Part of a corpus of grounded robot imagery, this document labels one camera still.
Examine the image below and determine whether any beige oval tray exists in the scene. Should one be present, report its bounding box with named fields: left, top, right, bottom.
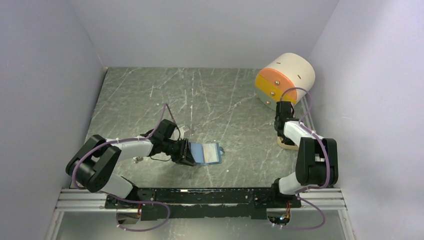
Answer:
left=277, top=134, right=299, bottom=151

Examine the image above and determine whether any blue card holder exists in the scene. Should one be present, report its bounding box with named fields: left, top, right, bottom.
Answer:
left=188, top=142, right=225, bottom=166

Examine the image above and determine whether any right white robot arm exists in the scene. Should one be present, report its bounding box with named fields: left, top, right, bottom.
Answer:
left=269, top=101, right=339, bottom=207

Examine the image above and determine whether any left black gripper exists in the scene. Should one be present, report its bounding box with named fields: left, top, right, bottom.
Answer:
left=162, top=137, right=197, bottom=167

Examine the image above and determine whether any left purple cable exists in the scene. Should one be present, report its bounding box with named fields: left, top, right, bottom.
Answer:
left=71, top=103, right=171, bottom=233

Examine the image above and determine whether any aluminium rail frame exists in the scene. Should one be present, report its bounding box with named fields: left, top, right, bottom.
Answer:
left=54, top=99, right=349, bottom=213

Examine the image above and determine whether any beige cylindrical drawer box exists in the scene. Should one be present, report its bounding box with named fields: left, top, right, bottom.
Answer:
left=254, top=52, right=316, bottom=111

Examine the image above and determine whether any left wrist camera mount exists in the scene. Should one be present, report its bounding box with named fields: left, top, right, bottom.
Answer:
left=178, top=125, right=190, bottom=139

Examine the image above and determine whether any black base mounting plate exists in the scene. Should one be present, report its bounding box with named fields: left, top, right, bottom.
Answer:
left=104, top=186, right=302, bottom=221

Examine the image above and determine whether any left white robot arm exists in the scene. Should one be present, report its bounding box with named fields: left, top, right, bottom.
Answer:
left=65, top=119, right=196, bottom=208

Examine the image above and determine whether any small white plastic piece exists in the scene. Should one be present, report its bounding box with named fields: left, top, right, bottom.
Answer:
left=132, top=156, right=144, bottom=163

